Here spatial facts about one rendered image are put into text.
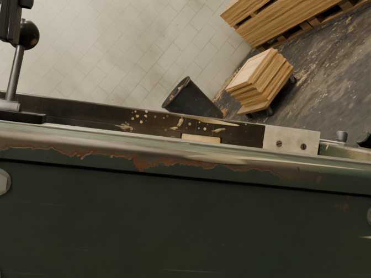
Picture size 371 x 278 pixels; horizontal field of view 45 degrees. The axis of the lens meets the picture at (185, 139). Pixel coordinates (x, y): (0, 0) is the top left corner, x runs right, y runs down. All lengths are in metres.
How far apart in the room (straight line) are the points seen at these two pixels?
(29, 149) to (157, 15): 6.43
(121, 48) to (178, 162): 6.16
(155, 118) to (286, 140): 0.28
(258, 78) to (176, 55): 2.61
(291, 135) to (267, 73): 3.26
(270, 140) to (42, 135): 0.73
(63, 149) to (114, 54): 6.13
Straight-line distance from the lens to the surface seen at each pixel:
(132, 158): 0.25
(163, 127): 0.88
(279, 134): 0.95
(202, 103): 5.38
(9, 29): 0.48
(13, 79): 0.55
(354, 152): 0.88
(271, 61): 4.25
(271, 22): 5.62
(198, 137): 0.89
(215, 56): 6.79
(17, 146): 0.25
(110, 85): 6.27
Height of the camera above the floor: 1.32
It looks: 12 degrees down
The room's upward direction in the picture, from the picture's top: 50 degrees counter-clockwise
